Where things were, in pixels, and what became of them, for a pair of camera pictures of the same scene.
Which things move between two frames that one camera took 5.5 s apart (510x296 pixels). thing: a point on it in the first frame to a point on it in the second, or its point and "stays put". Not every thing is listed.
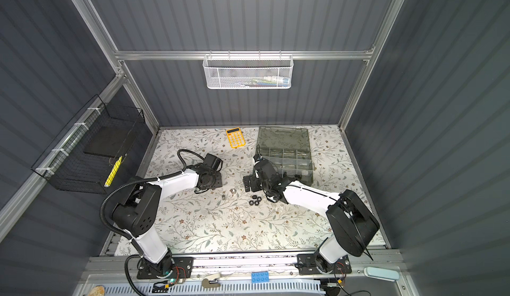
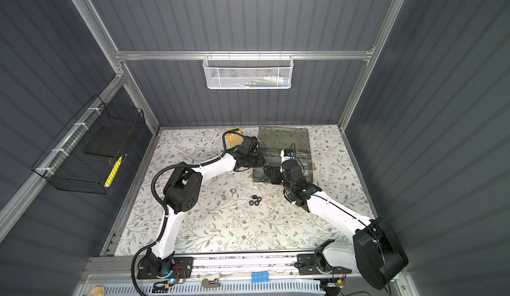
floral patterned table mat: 231,218 stays put
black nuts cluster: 255,202 stays put
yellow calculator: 236,137 stays put
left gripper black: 219,180 to 260,163
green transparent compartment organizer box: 288,150 stays put
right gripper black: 254,182 to 277,172
